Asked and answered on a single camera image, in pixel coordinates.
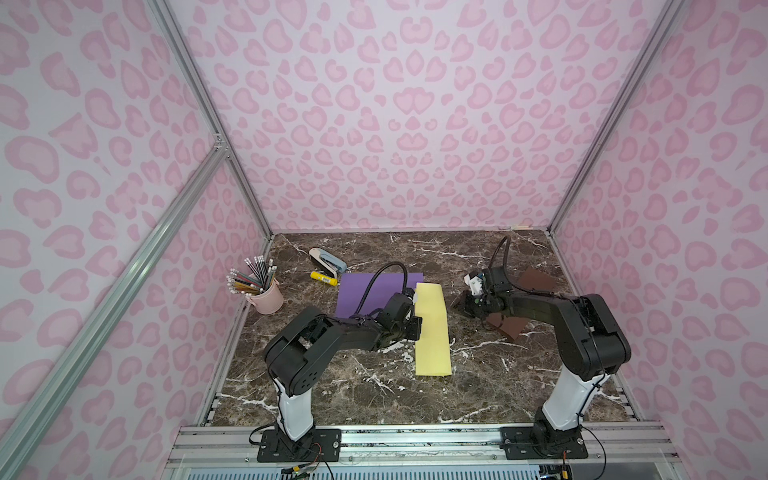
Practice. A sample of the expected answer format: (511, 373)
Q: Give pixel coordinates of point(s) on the yellow paper sheet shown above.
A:
(432, 349)

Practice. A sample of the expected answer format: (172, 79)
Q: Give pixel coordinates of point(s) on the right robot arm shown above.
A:
(590, 343)

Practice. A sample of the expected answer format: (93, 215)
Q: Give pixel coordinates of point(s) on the aluminium front rail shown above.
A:
(607, 444)

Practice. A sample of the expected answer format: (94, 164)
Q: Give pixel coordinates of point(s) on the brown paper sheet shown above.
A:
(513, 327)

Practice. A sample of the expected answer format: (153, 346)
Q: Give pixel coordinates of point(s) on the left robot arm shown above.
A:
(298, 356)

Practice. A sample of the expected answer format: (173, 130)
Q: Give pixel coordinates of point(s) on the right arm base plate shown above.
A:
(539, 442)

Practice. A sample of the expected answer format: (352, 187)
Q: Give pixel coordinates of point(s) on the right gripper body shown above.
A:
(474, 302)

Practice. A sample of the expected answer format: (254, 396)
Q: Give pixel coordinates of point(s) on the yellow marker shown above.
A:
(324, 278)

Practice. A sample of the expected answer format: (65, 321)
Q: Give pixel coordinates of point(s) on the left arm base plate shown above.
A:
(319, 444)

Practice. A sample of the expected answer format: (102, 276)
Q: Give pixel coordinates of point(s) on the pink pencil cup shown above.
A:
(268, 302)

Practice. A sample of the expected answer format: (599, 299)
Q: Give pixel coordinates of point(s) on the bundle of pencils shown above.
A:
(258, 277)

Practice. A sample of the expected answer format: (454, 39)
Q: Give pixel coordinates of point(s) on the grey stapler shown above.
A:
(329, 264)

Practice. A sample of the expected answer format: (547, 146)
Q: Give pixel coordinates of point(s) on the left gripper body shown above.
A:
(413, 327)

